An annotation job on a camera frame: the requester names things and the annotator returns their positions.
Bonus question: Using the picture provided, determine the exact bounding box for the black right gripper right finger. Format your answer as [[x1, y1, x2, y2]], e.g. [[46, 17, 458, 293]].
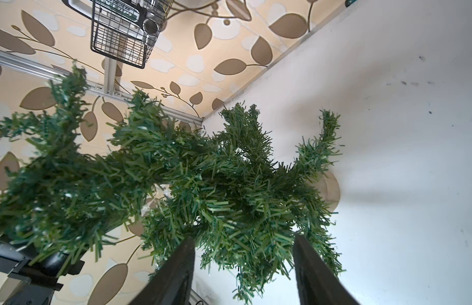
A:
[[293, 235, 358, 305]]

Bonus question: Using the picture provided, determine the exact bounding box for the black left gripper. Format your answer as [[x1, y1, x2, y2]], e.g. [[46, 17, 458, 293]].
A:
[[0, 241, 85, 304]]

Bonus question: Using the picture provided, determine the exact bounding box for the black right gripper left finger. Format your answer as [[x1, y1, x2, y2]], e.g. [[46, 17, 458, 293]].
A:
[[130, 238, 195, 305]]

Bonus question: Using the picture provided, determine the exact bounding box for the small green christmas tree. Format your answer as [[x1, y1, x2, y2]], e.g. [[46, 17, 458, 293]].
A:
[[0, 67, 343, 304]]

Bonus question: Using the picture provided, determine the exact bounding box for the back black wire basket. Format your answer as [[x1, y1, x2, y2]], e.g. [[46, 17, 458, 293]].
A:
[[61, 0, 175, 70]]

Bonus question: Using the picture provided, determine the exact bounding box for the green handled screwdriver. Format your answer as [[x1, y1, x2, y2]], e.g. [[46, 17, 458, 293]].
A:
[[345, 0, 357, 7]]

